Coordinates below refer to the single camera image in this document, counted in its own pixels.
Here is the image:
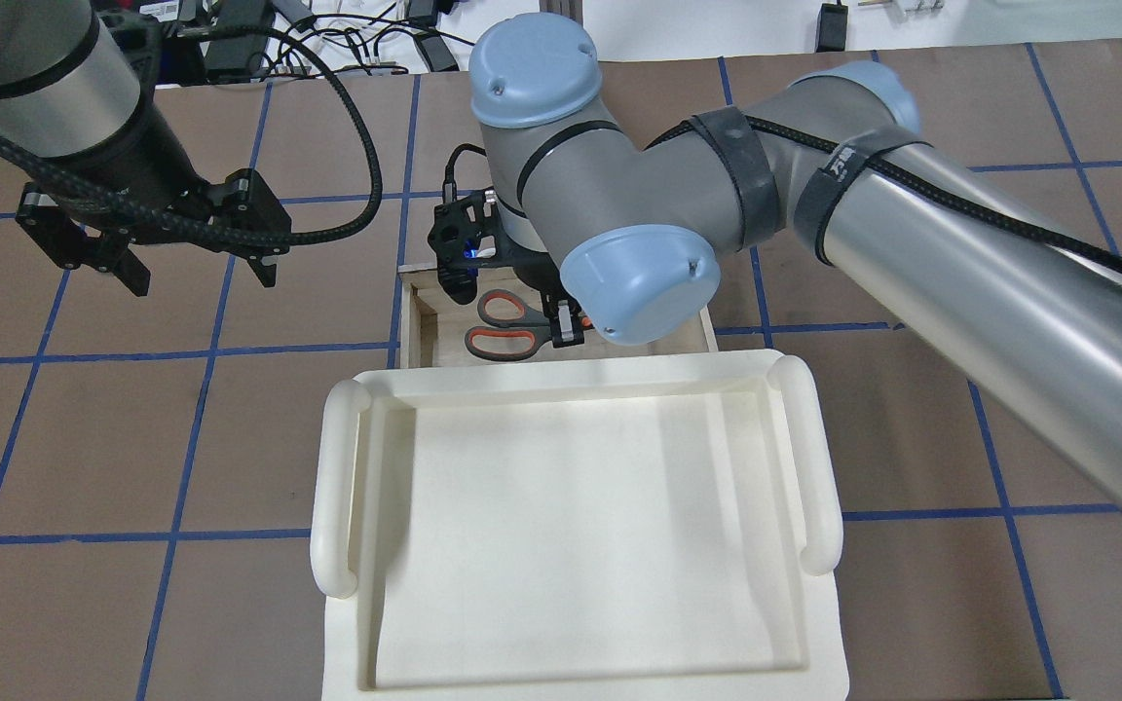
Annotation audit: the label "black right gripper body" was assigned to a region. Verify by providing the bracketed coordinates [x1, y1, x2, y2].
[429, 190, 562, 303]

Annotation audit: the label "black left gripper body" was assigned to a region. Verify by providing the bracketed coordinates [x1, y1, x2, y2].
[15, 170, 294, 268]

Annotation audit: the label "grey orange scissors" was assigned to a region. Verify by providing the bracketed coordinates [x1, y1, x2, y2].
[465, 288, 594, 362]

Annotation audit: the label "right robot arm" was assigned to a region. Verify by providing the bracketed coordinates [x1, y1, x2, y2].
[430, 13, 1122, 511]

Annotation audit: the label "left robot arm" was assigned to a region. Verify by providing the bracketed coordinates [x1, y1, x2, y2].
[0, 1, 292, 287]

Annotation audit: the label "white plastic tray bin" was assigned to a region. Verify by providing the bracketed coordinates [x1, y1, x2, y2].
[309, 350, 850, 700]

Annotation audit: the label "black power adapter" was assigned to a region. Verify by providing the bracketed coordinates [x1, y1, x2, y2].
[813, 1, 849, 53]

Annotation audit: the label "wooden drawer with white handle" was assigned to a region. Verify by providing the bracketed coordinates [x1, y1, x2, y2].
[399, 265, 718, 368]

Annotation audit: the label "black braided left cable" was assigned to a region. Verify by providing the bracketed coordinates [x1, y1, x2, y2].
[0, 27, 385, 256]

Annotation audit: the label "black braided cable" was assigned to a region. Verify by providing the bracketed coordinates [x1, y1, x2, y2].
[0, 27, 385, 256]
[688, 116, 1122, 305]

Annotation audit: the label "black braided right cable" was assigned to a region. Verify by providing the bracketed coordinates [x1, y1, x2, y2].
[688, 116, 1122, 305]

